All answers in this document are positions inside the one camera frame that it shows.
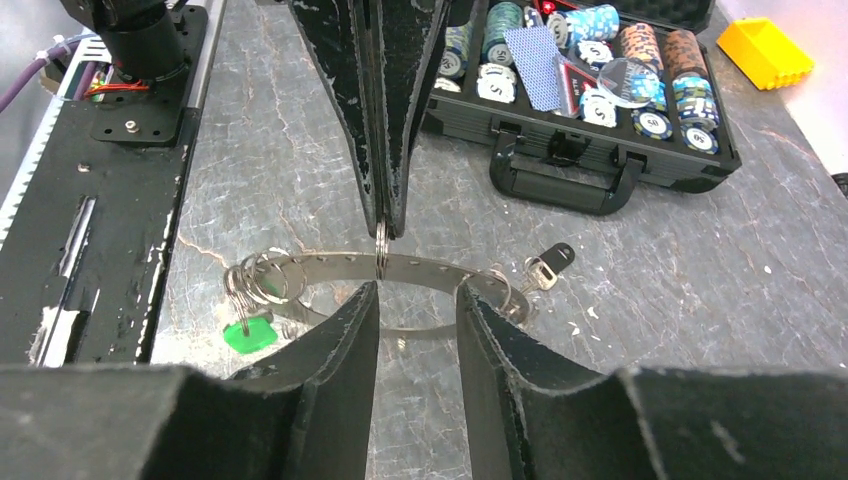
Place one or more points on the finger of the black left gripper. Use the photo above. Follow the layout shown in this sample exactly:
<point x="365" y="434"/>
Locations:
<point x="402" y="38"/>
<point x="331" y="32"/>

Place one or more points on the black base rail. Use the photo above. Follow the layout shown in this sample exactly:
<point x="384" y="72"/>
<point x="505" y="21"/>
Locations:
<point x="94" y="295"/>

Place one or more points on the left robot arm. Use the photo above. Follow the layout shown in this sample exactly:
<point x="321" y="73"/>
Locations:
<point x="142" y="127"/>

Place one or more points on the key with black tag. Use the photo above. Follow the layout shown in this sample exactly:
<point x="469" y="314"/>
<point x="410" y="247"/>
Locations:
<point x="542" y="271"/>

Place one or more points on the green key tag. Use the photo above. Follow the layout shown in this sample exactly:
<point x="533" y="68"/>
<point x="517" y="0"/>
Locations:
<point x="250" y="336"/>

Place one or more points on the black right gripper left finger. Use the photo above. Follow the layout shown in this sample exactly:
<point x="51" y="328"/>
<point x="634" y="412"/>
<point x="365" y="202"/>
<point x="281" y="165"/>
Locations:
<point x="302" y="413"/>

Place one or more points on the yellow toy block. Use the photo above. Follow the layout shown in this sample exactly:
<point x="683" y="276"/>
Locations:
<point x="763" y="52"/>

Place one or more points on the black poker chip case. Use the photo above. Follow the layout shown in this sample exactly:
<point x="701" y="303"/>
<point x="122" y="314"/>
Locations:
<point x="581" y="101"/>

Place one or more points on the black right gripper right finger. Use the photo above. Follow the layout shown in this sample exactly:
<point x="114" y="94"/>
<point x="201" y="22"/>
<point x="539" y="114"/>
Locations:
<point x="531" y="413"/>

